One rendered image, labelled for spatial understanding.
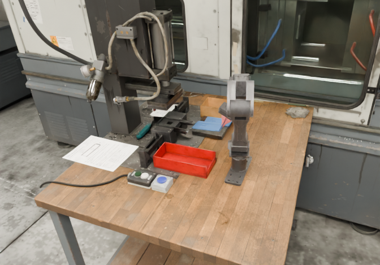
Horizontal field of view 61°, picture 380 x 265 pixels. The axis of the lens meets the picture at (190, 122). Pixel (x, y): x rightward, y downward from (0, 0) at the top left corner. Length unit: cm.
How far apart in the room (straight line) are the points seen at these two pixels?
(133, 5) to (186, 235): 91
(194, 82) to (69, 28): 109
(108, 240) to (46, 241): 44
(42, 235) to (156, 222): 153
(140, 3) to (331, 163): 147
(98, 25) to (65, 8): 117
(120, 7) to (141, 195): 77
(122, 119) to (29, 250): 128
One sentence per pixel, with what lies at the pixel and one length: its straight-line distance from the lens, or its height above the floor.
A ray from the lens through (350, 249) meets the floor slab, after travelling 243.
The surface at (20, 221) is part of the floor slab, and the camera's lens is 283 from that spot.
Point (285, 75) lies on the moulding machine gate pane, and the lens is 194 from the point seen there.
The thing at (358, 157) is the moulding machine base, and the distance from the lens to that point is 214.
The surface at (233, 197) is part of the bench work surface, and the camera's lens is 129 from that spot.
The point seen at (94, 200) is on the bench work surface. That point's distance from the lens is 136.
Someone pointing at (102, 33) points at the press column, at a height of 143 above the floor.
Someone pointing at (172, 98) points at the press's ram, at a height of 114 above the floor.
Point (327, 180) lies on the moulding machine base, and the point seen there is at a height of 38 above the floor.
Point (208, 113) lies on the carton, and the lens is 178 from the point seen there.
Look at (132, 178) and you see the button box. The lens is 137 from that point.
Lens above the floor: 178
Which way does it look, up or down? 30 degrees down
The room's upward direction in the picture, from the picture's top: 4 degrees counter-clockwise
